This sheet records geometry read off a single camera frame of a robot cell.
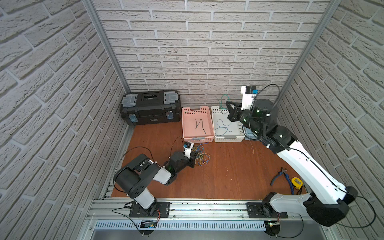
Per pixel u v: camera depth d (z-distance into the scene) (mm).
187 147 774
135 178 456
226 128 1045
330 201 380
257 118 454
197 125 1066
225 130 1033
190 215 729
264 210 642
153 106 985
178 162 695
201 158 897
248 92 513
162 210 738
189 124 1074
